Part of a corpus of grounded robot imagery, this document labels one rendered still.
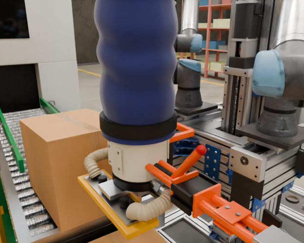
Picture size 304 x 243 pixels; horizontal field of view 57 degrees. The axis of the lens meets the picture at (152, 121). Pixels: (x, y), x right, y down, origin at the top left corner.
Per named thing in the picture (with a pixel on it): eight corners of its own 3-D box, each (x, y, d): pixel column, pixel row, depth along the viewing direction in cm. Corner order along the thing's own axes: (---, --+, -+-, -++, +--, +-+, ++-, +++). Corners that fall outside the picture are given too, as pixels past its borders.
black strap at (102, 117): (87, 122, 86) (86, 109, 84) (150, 109, 98) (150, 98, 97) (124, 147, 68) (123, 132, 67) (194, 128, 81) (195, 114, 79)
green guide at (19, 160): (-12, 112, 300) (-14, 103, 297) (-1, 110, 306) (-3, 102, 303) (6, 176, 173) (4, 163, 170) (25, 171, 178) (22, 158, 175)
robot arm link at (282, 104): (264, 101, 116) (269, 68, 112) (300, 104, 111) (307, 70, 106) (261, 108, 106) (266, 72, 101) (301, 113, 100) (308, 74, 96)
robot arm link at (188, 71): (200, 88, 139) (202, 60, 135) (173, 87, 141) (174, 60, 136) (200, 83, 150) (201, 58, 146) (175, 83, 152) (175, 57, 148)
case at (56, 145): (30, 185, 166) (18, 119, 157) (93, 167, 187) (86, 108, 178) (61, 233, 117) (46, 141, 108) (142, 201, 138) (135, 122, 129)
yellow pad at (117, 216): (77, 181, 96) (76, 168, 94) (103, 173, 101) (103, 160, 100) (127, 241, 69) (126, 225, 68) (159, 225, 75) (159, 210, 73)
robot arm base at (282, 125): (269, 121, 122) (272, 99, 118) (304, 131, 110) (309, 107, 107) (248, 128, 113) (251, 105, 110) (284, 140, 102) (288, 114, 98)
